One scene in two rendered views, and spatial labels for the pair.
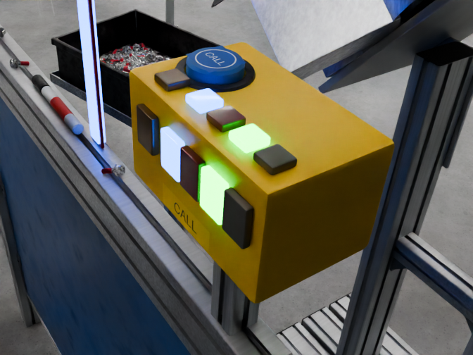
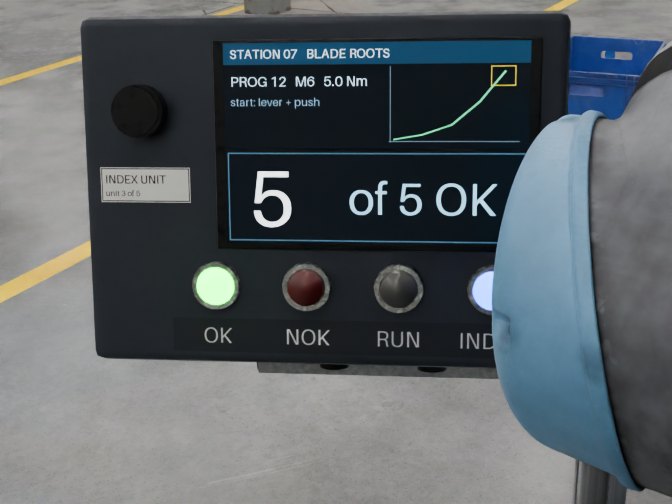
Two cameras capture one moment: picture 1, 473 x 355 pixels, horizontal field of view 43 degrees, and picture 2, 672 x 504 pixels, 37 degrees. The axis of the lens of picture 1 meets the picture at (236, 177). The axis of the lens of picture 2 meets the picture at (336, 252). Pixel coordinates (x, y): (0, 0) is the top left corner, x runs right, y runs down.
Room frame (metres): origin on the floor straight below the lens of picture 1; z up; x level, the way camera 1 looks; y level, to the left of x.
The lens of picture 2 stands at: (0.72, 1.00, 1.36)
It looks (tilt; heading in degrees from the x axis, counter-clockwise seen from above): 25 degrees down; 315
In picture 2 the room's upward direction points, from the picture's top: 2 degrees counter-clockwise
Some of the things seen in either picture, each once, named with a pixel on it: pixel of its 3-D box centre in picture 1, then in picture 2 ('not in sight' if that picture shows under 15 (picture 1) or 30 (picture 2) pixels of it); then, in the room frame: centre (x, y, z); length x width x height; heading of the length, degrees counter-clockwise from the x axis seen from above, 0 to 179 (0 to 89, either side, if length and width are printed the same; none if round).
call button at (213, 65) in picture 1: (215, 67); not in sight; (0.37, 0.02, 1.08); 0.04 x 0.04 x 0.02
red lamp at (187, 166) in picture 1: (192, 174); not in sight; (0.29, 0.03, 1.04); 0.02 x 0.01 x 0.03; 38
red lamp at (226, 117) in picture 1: (226, 118); not in sight; (0.31, 0.01, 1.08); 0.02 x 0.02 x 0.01; 38
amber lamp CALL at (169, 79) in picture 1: (172, 79); not in sight; (0.35, 0.05, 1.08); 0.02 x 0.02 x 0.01; 38
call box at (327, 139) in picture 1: (247, 165); not in sight; (0.34, -0.01, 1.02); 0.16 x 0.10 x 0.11; 38
